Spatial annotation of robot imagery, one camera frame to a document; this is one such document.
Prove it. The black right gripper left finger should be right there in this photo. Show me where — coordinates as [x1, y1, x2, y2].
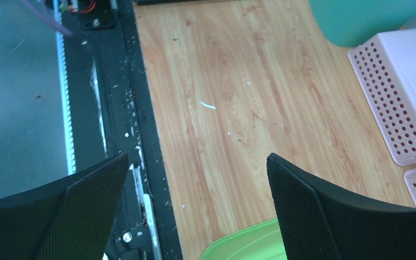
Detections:
[0, 153, 129, 259]

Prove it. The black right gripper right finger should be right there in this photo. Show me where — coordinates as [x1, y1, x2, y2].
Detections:
[266, 153, 416, 259]

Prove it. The large lime green tub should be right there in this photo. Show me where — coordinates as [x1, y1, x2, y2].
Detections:
[200, 218, 287, 260]

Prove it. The pink perforated plastic basket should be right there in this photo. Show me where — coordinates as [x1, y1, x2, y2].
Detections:
[348, 29, 416, 166]

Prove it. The mint green trash bin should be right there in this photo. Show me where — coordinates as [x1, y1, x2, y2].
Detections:
[308, 0, 416, 47]

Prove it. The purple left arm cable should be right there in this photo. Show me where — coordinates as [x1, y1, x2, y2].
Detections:
[19, 0, 74, 38]

